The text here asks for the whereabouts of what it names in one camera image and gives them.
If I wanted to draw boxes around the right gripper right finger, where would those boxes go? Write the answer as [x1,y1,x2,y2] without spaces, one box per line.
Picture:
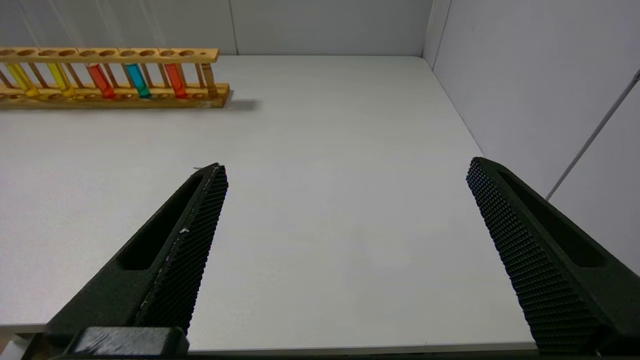
[466,156,640,352]

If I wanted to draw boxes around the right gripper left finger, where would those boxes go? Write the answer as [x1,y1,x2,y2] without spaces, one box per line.
[44,162,230,347]

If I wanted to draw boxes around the test tube with teal pigment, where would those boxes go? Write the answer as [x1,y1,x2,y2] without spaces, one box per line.
[107,0,152,100]

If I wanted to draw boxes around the wooden test tube rack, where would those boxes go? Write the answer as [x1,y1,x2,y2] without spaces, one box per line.
[0,47,231,110]

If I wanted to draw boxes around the test tube with orange pigment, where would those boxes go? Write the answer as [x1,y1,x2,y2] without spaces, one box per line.
[64,0,117,100]
[149,0,189,100]

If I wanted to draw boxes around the test tube with yellow pigment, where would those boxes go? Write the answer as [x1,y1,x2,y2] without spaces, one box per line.
[0,30,41,99]
[22,0,77,99]

